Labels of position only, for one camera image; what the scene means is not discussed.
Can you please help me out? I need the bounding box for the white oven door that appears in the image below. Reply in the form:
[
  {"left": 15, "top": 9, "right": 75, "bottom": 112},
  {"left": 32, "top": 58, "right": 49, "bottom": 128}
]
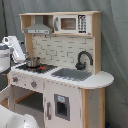
[{"left": 0, "top": 86, "right": 14, "bottom": 110}]

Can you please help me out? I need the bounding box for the left stove knob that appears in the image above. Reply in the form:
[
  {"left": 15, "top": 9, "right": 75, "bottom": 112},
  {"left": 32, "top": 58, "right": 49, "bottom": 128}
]
[{"left": 12, "top": 77, "right": 18, "bottom": 82}]

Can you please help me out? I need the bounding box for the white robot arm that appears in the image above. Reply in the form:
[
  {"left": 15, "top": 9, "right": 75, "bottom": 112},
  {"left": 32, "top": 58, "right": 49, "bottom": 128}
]
[{"left": 0, "top": 36, "right": 39, "bottom": 128}]

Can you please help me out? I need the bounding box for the toy microwave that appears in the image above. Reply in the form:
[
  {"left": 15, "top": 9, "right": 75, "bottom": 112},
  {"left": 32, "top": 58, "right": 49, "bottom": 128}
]
[{"left": 54, "top": 14, "right": 91, "bottom": 34}]

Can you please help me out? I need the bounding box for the black stovetop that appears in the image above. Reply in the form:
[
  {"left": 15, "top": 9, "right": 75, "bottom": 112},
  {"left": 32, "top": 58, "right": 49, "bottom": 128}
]
[{"left": 18, "top": 64, "right": 55, "bottom": 74}]

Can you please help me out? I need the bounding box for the stove knob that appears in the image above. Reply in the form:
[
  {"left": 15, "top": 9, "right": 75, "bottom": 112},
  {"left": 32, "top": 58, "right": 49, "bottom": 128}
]
[
  {"left": 31, "top": 81, "right": 37, "bottom": 88},
  {"left": 12, "top": 77, "right": 18, "bottom": 82}
]

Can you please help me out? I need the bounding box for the grey range hood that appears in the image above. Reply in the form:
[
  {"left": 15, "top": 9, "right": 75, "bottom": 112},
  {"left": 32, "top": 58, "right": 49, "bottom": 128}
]
[{"left": 24, "top": 16, "right": 53, "bottom": 34}]

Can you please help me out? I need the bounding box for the grey toy sink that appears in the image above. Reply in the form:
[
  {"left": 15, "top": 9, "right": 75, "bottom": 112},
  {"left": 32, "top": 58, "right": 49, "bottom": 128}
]
[{"left": 52, "top": 68, "right": 92, "bottom": 81}]

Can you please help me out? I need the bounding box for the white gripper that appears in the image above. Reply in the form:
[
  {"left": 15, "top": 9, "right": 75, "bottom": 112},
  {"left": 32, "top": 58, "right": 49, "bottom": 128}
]
[{"left": 8, "top": 36, "right": 25, "bottom": 63}]

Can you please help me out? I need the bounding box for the right stove knob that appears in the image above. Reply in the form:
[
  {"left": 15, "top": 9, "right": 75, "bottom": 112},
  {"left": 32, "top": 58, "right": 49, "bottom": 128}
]
[{"left": 31, "top": 81, "right": 37, "bottom": 88}]

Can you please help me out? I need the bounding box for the black toy faucet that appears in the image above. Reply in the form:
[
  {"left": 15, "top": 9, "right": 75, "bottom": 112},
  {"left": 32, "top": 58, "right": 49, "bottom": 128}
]
[{"left": 75, "top": 51, "right": 93, "bottom": 70}]

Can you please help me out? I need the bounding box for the small metal pot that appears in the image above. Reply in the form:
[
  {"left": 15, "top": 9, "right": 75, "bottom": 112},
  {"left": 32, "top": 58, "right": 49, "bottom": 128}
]
[{"left": 26, "top": 57, "right": 40, "bottom": 68}]

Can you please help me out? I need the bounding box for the wooden toy kitchen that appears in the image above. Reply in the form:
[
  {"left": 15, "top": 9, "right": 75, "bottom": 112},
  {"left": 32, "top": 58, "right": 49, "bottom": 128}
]
[{"left": 5, "top": 10, "right": 115, "bottom": 128}]

